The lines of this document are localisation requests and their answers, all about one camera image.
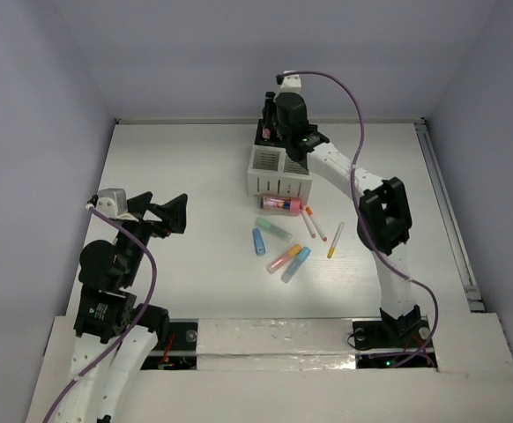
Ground orange pink glue stick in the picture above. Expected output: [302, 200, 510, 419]
[266, 244, 302, 274]

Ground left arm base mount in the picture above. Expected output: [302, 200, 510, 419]
[141, 319, 198, 370]

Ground yellow white pen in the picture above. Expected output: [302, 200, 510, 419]
[327, 222, 345, 259]

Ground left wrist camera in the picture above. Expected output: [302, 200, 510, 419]
[85, 188, 128, 219]

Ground back wall rail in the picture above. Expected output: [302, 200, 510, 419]
[115, 117, 428, 125]

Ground black organizer container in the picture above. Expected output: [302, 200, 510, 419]
[254, 119, 316, 149]

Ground foil covered front board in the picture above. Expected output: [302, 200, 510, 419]
[196, 318, 357, 372]

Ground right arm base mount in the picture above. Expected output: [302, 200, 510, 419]
[346, 319, 437, 369]

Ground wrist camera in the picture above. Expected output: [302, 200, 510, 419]
[85, 188, 128, 219]
[276, 73, 301, 95]

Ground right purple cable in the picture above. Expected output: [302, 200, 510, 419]
[276, 70, 439, 369]

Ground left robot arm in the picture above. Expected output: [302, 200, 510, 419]
[44, 189, 188, 422]

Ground orange tipped white pen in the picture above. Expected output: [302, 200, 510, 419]
[306, 206, 328, 242]

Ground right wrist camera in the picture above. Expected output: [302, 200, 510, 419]
[276, 73, 301, 95]

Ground white organizer container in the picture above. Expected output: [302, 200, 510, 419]
[247, 145, 313, 202]

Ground right aluminium rail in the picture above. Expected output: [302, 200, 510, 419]
[413, 120, 487, 313]

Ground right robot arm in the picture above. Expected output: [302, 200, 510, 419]
[262, 92, 422, 351]

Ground pink capped tube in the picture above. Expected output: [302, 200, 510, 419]
[259, 196, 304, 215]

